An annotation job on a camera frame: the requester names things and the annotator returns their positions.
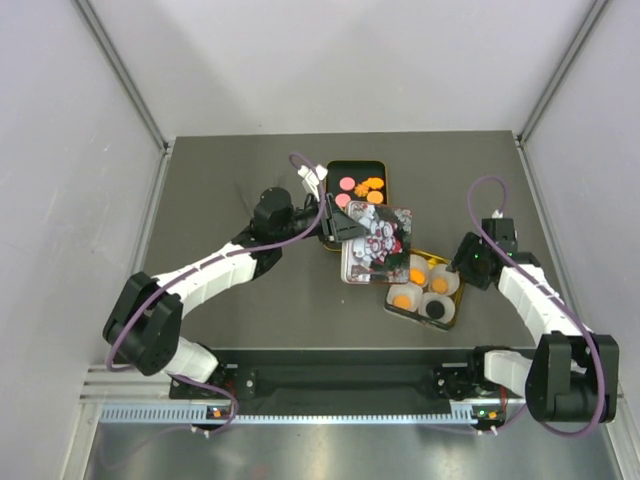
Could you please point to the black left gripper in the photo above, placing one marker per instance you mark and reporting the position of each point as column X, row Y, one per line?
column 335, row 225

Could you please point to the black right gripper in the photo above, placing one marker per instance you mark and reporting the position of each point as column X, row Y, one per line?
column 461, row 261

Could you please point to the orange round cookie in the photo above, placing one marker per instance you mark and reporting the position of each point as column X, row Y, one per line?
column 439, row 285

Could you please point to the gold tin lid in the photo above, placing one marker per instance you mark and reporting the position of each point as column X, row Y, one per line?
column 382, row 255

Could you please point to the orange fish-shaped cookie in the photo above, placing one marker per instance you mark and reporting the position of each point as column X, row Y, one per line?
column 417, row 276
column 374, row 183

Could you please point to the black sandwich cookie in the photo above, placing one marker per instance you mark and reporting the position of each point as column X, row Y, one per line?
column 435, row 309

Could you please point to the orange shell cookie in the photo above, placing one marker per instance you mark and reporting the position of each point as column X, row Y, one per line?
column 403, row 302

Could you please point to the steel serving tongs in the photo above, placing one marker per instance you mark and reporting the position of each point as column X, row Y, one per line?
column 250, row 187

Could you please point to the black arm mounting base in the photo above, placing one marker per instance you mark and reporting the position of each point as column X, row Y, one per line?
column 255, row 383

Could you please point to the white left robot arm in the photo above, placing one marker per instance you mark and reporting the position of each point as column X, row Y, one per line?
column 144, row 326

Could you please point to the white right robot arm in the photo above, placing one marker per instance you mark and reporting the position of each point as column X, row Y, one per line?
column 572, row 376

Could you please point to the pink round cookie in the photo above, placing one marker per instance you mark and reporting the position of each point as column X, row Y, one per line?
column 347, row 183
column 342, row 200

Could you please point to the white paper cupcake liner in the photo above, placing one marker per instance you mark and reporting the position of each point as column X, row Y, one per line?
column 411, row 290
column 440, row 270
column 421, row 263
column 447, row 301

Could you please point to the orange swirl cookie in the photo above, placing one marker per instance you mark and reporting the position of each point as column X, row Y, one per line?
column 361, row 190

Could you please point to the yellow dotted round biscuit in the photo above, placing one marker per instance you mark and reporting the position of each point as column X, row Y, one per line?
column 375, row 197

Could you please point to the black gold-rimmed cookie tray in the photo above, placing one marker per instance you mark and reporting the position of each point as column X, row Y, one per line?
column 358, row 169

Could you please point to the gold cookie tin box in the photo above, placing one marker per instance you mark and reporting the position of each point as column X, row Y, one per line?
column 414, row 316

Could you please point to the aluminium frame rail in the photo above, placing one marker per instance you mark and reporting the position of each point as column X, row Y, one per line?
column 131, row 399

